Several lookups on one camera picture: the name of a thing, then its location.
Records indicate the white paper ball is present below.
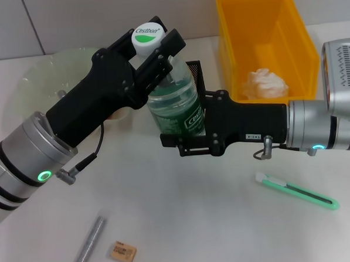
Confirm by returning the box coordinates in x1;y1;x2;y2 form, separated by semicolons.
240;66;291;100

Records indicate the clear green-label water bottle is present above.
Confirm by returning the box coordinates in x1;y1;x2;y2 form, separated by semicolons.
130;18;208;139

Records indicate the beige eraser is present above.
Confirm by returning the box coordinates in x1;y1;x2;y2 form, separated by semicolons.
108;239;138;262

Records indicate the yellow plastic bin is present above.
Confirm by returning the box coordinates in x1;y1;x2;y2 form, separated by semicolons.
215;0;322;103

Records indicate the mint green utility knife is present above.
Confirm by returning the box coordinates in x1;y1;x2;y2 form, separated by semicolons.
254;168;341;216

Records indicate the dark right gripper cable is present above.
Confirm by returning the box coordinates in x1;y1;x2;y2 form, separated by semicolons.
253;148;267;162

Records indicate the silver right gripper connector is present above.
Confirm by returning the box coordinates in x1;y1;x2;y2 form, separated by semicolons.
260;134;274;160

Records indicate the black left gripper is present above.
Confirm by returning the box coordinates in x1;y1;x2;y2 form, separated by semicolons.
41;15;174;150

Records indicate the pale green glass fruit plate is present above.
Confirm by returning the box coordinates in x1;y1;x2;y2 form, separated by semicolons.
13;45;131;126

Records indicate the black mesh pen holder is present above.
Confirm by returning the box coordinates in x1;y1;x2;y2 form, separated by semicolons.
185;60;207;107

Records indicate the silver metal pen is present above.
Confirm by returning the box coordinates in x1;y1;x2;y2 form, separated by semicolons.
64;215;108;262

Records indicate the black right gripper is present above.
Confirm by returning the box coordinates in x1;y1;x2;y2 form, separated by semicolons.
157;86;291;161

